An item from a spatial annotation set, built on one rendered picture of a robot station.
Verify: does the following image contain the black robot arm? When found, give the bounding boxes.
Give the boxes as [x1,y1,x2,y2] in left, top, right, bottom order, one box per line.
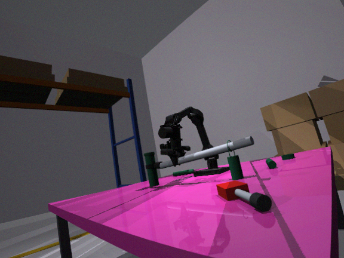
[158,107,220,170]

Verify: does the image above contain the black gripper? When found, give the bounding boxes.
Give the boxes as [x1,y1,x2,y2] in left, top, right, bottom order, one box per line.
[161,137,191,167]

